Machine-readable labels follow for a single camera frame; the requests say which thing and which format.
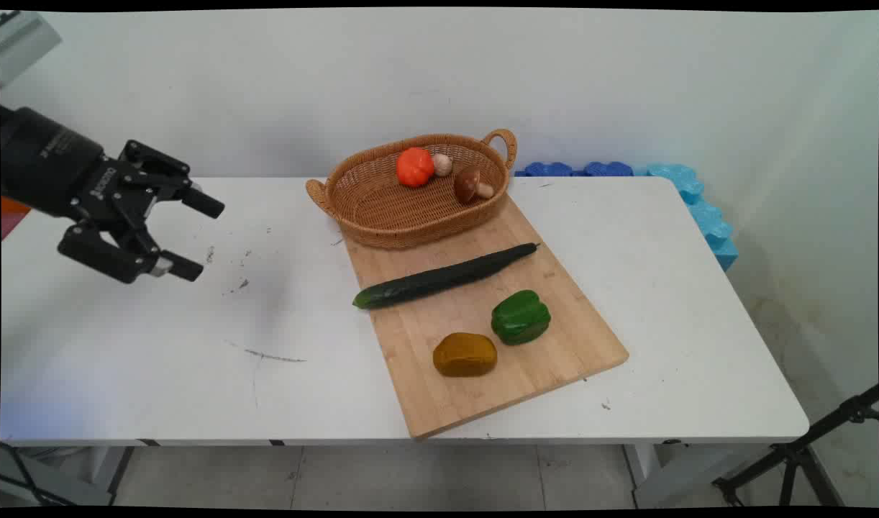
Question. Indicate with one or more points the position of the wooden cutting board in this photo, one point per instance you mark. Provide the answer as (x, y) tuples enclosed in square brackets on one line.
[(483, 388)]

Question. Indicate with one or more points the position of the brown toy potato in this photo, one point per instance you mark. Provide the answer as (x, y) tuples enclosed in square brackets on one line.
[(465, 354)]

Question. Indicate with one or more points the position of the brown cap toy mushroom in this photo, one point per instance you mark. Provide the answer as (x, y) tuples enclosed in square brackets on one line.
[(468, 185)]

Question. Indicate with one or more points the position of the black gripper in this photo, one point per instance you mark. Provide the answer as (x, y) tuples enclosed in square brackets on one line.
[(47, 162)]

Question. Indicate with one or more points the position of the small beige toy mushroom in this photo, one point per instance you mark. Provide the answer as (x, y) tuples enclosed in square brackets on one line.
[(442, 164)]

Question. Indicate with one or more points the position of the dark green cucumber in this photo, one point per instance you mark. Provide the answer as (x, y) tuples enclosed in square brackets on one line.
[(439, 278)]

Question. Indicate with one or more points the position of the white table leg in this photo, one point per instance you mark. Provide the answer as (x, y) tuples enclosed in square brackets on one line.
[(670, 478), (87, 475)]

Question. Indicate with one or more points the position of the dark blue foam piece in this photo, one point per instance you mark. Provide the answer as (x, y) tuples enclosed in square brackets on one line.
[(547, 169), (608, 168)]

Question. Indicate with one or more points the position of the light blue foam mat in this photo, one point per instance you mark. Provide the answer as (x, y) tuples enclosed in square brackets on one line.
[(706, 216)]

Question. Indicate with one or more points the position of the green toy bell pepper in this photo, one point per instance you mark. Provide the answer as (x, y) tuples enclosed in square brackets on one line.
[(520, 317)]

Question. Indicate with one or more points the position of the pink object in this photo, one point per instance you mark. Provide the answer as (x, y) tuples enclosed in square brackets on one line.
[(11, 224)]

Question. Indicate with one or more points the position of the woven wicker basket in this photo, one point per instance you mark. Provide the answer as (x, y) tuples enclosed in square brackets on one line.
[(382, 201)]

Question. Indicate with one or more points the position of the orange toy pumpkin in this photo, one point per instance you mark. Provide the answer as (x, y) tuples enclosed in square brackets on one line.
[(414, 167)]

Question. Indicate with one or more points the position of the orange object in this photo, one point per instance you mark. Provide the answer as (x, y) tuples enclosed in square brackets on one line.
[(14, 206)]

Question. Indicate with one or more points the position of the black tripod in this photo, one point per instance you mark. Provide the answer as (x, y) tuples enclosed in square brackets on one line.
[(792, 457)]

